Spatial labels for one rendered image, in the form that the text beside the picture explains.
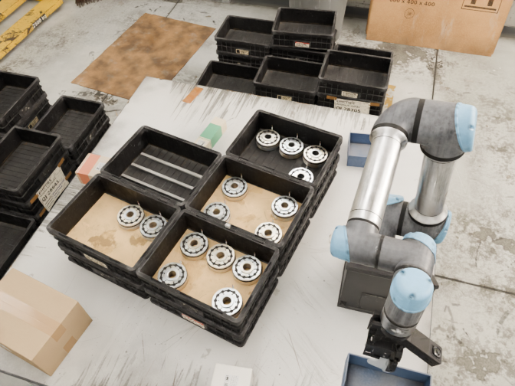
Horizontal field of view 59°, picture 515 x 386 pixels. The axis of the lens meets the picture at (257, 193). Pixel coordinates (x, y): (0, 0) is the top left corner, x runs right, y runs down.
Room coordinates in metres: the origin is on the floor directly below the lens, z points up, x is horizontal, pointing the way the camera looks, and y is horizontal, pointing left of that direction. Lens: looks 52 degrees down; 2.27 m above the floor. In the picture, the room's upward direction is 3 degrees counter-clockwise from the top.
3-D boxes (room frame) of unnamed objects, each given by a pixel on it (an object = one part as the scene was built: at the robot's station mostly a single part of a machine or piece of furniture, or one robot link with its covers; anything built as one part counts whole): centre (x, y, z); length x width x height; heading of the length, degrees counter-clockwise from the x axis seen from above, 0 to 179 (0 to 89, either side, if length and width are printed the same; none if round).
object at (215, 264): (0.84, 0.14, 0.86); 0.10 x 0.10 x 0.01
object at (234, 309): (0.66, 0.12, 0.86); 0.10 x 0.10 x 0.01
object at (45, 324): (0.67, 0.81, 0.78); 0.30 x 0.22 x 0.16; 61
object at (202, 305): (0.78, 0.18, 0.92); 0.40 x 0.30 x 0.02; 60
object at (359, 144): (1.42, -0.52, 0.74); 0.20 x 0.15 x 0.07; 79
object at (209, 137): (1.56, 0.22, 0.73); 0.24 x 0.06 x 0.06; 151
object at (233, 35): (2.86, 0.01, 0.31); 0.40 x 0.30 x 0.34; 71
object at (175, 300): (0.78, 0.18, 0.87); 0.40 x 0.30 x 0.11; 60
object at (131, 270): (0.98, 0.52, 0.92); 0.40 x 0.30 x 0.02; 60
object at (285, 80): (2.35, -0.24, 0.31); 0.40 x 0.30 x 0.34; 71
